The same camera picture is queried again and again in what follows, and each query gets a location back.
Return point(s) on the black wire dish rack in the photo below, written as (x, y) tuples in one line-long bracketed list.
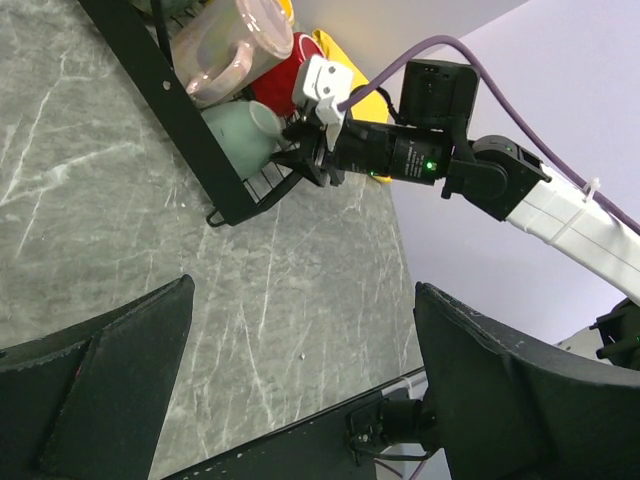
[(144, 53)]

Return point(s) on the teal glazed ceramic mug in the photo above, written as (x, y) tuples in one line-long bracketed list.
[(169, 7)]

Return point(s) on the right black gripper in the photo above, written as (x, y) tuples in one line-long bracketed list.
[(362, 147)]

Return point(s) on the black base bar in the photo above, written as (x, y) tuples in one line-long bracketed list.
[(330, 444)]

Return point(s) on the red enamel mug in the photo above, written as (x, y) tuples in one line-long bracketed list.
[(274, 88)]

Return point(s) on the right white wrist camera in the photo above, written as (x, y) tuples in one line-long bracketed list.
[(324, 84)]

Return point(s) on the mint green cup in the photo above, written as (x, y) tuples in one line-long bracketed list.
[(248, 133)]

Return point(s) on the yellow enamel mug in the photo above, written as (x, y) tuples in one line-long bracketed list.
[(288, 10)]

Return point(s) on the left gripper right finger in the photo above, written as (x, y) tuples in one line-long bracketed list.
[(509, 406)]

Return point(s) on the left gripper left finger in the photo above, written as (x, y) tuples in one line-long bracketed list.
[(89, 401)]

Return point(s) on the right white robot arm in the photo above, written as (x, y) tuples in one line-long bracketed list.
[(427, 144)]

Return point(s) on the pink purple-inside mug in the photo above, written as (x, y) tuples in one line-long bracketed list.
[(229, 45)]

